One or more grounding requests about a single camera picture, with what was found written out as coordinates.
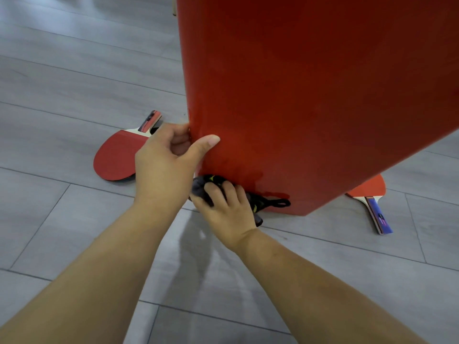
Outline person's left hand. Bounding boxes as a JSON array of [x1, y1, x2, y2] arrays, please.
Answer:
[[133, 122, 221, 212]]

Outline person's right hand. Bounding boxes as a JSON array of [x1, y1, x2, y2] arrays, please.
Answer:
[[189, 181, 258, 254]]

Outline dark grey cleaning cloth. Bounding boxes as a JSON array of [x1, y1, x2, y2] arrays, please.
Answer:
[[190, 174, 291, 227]]

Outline red paddle with red-black handle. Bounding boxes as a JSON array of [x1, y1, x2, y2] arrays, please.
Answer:
[[93, 110, 163, 182]]

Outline red paddle with purple handle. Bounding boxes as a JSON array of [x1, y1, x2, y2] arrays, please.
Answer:
[[345, 174, 393, 236]]

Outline red fire extinguisher box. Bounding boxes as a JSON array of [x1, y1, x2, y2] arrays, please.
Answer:
[[175, 0, 459, 216]]

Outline person's left forearm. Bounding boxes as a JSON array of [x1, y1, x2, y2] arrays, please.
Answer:
[[0, 198, 184, 344]]

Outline person's right forearm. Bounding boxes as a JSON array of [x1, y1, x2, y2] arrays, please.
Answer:
[[236, 227, 427, 344]]

